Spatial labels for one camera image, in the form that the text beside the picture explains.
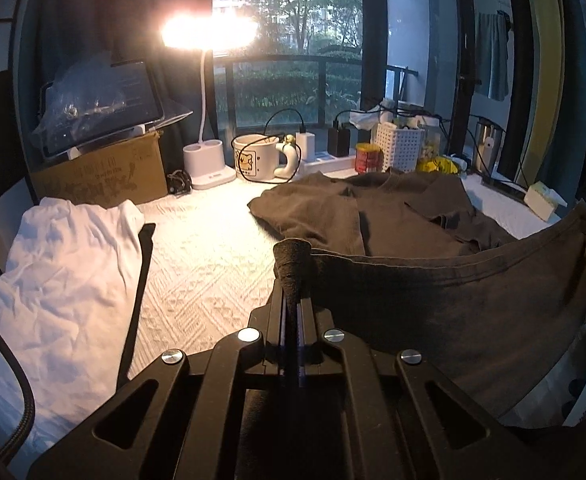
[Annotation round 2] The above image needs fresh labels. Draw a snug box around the white folded garment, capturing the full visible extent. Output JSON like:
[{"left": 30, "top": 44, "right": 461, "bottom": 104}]
[{"left": 0, "top": 198, "right": 144, "bottom": 479}]

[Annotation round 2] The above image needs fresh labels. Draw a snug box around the red tin can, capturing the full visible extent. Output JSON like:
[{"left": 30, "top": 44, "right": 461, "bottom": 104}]
[{"left": 355, "top": 142, "right": 383, "bottom": 174}]

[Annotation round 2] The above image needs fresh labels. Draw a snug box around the black cable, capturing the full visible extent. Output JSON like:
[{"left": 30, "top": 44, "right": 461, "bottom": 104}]
[{"left": 234, "top": 107, "right": 308, "bottom": 184}]

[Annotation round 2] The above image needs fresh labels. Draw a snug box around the brown cardboard box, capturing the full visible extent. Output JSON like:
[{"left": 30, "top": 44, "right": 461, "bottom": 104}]
[{"left": 31, "top": 132, "right": 167, "bottom": 208}]

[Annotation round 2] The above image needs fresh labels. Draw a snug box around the dark curtain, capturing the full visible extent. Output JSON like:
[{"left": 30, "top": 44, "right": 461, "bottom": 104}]
[{"left": 38, "top": 0, "right": 212, "bottom": 171}]

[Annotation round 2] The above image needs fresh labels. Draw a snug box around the white perforated basket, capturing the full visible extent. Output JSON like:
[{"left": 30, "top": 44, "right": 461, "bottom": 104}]
[{"left": 371, "top": 122, "right": 425, "bottom": 172}]

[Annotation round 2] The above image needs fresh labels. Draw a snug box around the black strap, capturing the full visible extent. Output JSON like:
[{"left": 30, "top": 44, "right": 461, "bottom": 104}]
[{"left": 116, "top": 222, "right": 158, "bottom": 391}]

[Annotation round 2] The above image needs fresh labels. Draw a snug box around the white koala mug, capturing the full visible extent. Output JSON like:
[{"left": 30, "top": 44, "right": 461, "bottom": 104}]
[{"left": 232, "top": 133, "right": 302, "bottom": 183}]

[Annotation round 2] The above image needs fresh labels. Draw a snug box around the white charger adapter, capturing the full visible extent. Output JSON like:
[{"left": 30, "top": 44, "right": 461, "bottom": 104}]
[{"left": 296, "top": 132, "right": 316, "bottom": 162}]

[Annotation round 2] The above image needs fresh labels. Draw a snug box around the black chair frame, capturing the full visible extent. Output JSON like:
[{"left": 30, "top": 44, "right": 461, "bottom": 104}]
[{"left": 0, "top": 294, "right": 37, "bottom": 480}]

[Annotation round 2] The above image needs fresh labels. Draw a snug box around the steel thermos cup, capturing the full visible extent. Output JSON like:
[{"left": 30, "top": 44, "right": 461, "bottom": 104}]
[{"left": 475, "top": 116, "right": 504, "bottom": 177}]

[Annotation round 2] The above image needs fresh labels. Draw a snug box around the dark brown t-shirt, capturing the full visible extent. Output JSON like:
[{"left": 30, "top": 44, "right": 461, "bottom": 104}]
[{"left": 248, "top": 172, "right": 586, "bottom": 416}]

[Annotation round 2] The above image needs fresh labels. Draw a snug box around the white power strip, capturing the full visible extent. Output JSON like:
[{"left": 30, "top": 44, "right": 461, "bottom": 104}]
[{"left": 296, "top": 152, "right": 356, "bottom": 178}]

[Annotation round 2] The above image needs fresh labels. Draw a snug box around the tissue box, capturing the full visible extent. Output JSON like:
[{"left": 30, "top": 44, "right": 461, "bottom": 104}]
[{"left": 524, "top": 181, "right": 567, "bottom": 222}]

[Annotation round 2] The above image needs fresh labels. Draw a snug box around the black charger adapter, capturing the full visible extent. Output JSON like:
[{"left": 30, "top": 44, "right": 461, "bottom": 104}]
[{"left": 328, "top": 118, "right": 350, "bottom": 157}]

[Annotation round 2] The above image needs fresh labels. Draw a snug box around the white desk lamp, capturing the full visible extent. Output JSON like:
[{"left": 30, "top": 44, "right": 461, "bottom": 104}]
[{"left": 160, "top": 12, "right": 259, "bottom": 191}]

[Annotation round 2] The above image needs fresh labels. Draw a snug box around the clear glass jar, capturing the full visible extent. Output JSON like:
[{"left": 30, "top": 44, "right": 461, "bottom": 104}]
[{"left": 419, "top": 116, "right": 444, "bottom": 160}]

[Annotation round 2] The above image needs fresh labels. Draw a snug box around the yellow snack packet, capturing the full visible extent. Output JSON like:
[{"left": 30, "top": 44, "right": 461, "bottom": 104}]
[{"left": 415, "top": 156, "right": 460, "bottom": 174}]

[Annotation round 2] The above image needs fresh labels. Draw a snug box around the hanging teal towel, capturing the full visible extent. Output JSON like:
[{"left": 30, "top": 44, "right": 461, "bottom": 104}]
[{"left": 475, "top": 11, "right": 512, "bottom": 102}]

